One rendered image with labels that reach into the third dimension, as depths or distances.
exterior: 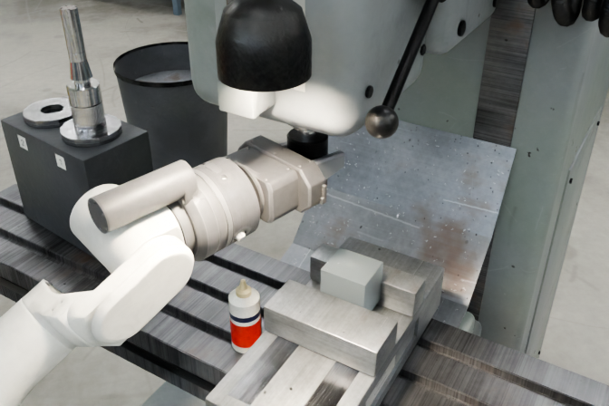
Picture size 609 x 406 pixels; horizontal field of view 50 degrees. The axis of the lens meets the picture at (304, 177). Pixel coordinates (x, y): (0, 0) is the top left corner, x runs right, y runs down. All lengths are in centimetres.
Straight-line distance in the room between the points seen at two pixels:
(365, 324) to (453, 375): 16
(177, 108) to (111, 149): 164
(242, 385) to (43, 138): 51
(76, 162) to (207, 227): 40
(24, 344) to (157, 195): 17
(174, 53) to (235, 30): 256
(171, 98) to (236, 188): 197
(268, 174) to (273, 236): 204
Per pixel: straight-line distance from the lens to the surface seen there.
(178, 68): 304
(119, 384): 221
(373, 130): 58
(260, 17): 46
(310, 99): 60
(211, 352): 90
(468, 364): 92
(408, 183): 110
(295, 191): 69
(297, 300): 80
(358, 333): 76
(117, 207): 58
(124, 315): 60
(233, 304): 84
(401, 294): 83
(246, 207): 65
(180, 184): 61
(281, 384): 76
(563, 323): 249
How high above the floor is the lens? 160
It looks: 31 degrees down
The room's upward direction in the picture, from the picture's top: straight up
